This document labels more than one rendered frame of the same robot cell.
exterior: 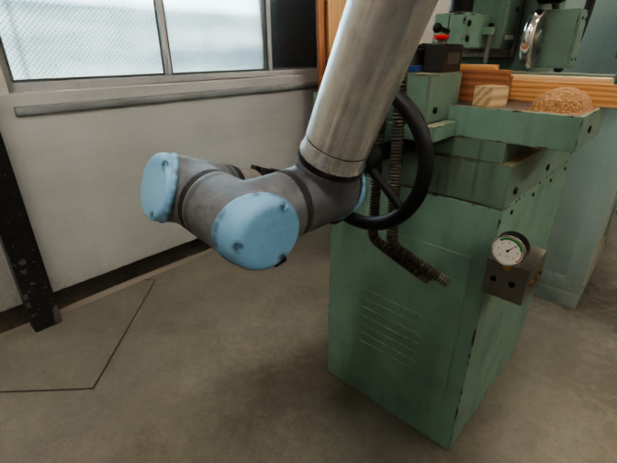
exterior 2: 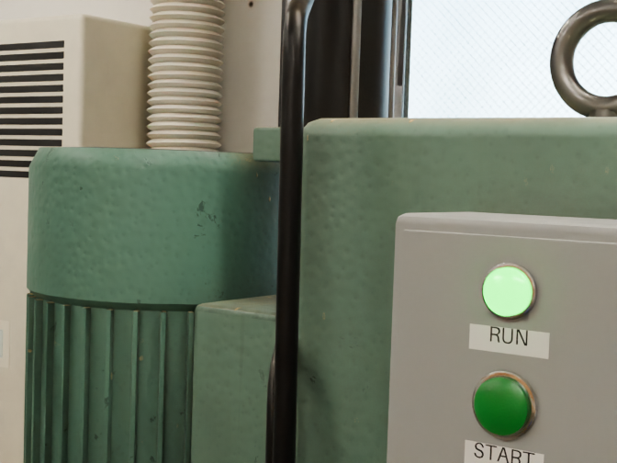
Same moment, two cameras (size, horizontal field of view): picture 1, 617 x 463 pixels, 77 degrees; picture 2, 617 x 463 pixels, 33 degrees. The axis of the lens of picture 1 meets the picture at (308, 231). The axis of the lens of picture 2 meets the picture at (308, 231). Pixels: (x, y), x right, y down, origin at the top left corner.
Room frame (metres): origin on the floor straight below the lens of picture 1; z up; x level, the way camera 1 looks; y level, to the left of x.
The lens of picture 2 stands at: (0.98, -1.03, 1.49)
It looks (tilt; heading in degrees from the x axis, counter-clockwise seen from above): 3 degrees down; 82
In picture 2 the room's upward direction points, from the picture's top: 2 degrees clockwise
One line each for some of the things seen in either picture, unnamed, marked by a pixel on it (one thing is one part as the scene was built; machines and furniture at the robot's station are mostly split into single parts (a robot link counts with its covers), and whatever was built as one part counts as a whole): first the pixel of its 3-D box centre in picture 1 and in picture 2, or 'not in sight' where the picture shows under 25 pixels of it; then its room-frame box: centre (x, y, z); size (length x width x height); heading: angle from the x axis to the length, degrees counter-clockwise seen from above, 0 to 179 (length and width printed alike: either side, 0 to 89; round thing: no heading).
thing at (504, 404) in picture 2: not in sight; (501, 406); (1.10, -0.68, 1.42); 0.02 x 0.01 x 0.02; 137
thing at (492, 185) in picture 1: (460, 146); not in sight; (1.08, -0.42, 0.76); 0.57 x 0.45 x 0.09; 137
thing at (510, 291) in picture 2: not in sight; (506, 291); (1.10, -0.68, 1.46); 0.02 x 0.01 x 0.02; 137
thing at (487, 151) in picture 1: (431, 132); not in sight; (0.94, -0.29, 0.82); 0.40 x 0.21 x 0.04; 47
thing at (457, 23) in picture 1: (461, 36); not in sight; (1.00, -0.35, 1.03); 0.14 x 0.07 x 0.09; 137
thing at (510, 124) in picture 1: (429, 113); not in sight; (0.90, -0.27, 0.87); 0.61 x 0.30 x 0.06; 47
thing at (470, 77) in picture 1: (454, 84); not in sight; (0.89, -0.31, 0.93); 0.22 x 0.01 x 0.06; 47
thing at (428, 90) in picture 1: (412, 95); not in sight; (0.84, -0.21, 0.92); 0.15 x 0.13 x 0.09; 47
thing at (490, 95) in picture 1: (490, 95); not in sight; (0.79, -0.35, 0.92); 0.05 x 0.04 x 0.04; 119
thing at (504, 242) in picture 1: (510, 252); not in sight; (0.66, -0.38, 0.65); 0.06 x 0.04 x 0.08; 47
